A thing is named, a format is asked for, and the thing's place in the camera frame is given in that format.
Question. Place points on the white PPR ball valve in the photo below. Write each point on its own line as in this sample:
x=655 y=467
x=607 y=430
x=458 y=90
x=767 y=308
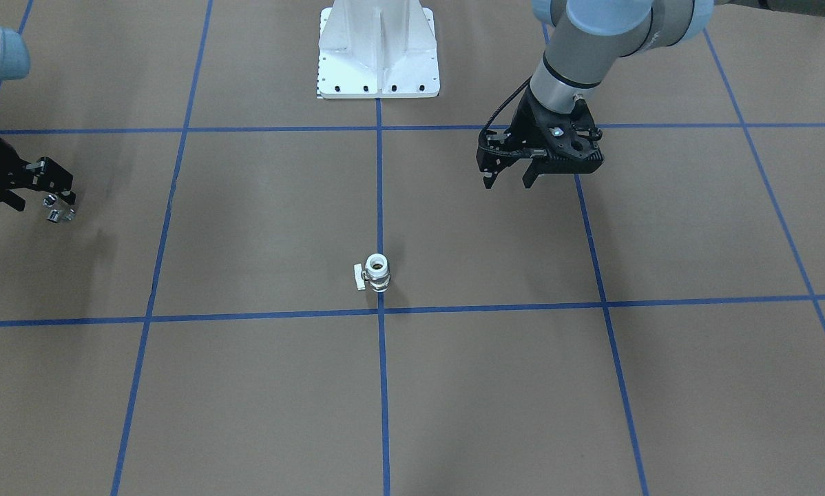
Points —
x=373 y=273

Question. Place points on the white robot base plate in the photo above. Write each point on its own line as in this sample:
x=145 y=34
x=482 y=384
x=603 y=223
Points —
x=377 y=50

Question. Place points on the chrome elbow pipe fitting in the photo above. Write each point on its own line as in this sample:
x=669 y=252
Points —
x=59 y=210

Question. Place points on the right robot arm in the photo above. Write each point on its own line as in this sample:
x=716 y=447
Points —
x=630 y=27

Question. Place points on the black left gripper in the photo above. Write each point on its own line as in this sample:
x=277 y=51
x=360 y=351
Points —
x=520 y=125

